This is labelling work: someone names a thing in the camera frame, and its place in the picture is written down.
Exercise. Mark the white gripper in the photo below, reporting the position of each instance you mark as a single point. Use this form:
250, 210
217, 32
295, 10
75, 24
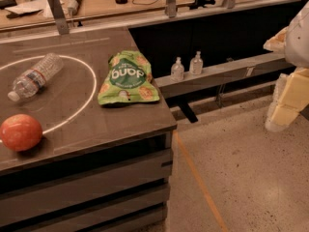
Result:
298, 39

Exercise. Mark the green rice chip bag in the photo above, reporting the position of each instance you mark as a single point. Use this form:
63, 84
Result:
129, 80

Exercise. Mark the red apple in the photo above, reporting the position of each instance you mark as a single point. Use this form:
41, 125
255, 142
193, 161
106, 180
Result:
20, 132

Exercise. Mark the right clear sanitizer bottle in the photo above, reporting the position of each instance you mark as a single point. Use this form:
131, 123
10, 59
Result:
196, 64

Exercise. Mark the clear sanitizer bottle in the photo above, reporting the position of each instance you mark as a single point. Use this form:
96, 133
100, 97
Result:
177, 70
196, 64

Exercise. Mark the left clear sanitizer bottle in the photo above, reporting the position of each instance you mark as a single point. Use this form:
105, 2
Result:
177, 70

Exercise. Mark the wooden slat counter base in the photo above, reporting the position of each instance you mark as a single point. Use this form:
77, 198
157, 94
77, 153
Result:
114, 184

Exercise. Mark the grey handheld tool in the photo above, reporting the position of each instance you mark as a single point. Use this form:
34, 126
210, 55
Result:
73, 6

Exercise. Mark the white paper sheet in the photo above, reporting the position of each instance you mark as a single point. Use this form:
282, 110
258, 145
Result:
28, 7

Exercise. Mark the clear plastic water bottle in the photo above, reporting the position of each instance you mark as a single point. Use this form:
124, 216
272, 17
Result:
30, 82

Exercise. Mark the grey metal shelf rail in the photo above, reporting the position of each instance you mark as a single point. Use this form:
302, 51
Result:
222, 73

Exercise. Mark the middle metal bracket post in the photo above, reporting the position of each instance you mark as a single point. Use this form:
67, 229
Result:
171, 8

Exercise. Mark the left metal bracket post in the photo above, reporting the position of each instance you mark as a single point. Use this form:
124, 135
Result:
59, 16

